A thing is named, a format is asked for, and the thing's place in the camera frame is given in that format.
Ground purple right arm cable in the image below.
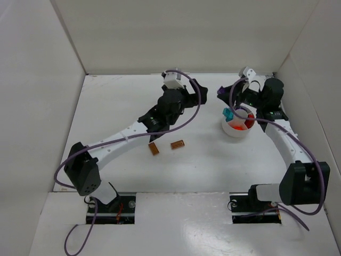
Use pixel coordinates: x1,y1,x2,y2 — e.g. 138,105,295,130
229,77,326,231

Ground tan lego plate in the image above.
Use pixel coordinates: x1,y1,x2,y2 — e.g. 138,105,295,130
170,140,185,150

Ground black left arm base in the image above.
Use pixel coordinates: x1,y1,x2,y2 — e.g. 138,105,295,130
84,193,136,225

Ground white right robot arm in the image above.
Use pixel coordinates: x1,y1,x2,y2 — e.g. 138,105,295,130
217,77,330,206

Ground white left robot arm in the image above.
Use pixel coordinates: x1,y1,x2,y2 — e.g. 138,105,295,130
62,79,208,206

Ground aluminium rail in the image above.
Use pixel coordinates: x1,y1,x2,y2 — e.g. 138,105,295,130
263,77,289,122

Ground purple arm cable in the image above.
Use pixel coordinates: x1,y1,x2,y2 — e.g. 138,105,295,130
54,69,202,256
229,77,326,231

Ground small brown lego brick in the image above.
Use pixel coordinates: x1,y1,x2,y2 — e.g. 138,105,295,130
148,142,159,156

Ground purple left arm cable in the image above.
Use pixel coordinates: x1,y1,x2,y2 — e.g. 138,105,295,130
54,69,202,256

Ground orange curved lego piece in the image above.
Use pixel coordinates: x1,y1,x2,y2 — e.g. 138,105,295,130
229,121,248,131

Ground white round divided container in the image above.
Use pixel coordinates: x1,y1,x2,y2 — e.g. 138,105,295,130
221,106,255,138

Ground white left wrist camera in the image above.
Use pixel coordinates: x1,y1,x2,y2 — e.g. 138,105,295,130
161,72,184,89

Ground large teal lego brick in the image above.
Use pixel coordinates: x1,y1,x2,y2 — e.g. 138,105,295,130
222,108,234,122

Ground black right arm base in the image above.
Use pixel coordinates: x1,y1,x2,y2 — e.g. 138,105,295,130
228,185,282,224

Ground purple curved lego brick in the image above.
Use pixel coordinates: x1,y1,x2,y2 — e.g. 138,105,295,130
217,86,226,95

